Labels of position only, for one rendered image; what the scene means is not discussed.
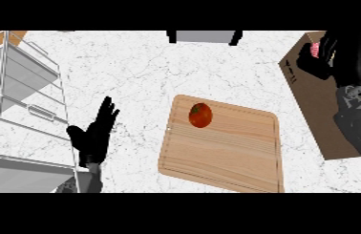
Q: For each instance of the wooden cutting board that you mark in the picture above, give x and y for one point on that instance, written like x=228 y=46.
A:
x=226 y=152

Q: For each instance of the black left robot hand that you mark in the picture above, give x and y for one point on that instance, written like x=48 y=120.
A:
x=94 y=139

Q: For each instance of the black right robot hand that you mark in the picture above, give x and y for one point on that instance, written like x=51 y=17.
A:
x=346 y=56

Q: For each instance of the brown wooden object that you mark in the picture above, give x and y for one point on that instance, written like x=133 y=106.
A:
x=14 y=36

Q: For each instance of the red tomato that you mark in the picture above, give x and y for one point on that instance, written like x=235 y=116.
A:
x=201 y=116

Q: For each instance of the brown cardboard box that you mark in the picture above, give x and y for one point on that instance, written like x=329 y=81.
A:
x=313 y=107

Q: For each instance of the grey appliance with black legs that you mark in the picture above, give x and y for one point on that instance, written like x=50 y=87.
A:
x=204 y=36

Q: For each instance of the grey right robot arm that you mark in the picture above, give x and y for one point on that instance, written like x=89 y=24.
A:
x=350 y=116

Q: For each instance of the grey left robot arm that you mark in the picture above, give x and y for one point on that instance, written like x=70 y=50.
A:
x=94 y=180

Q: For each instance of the pink cupcake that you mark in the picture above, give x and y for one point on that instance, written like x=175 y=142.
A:
x=316 y=50

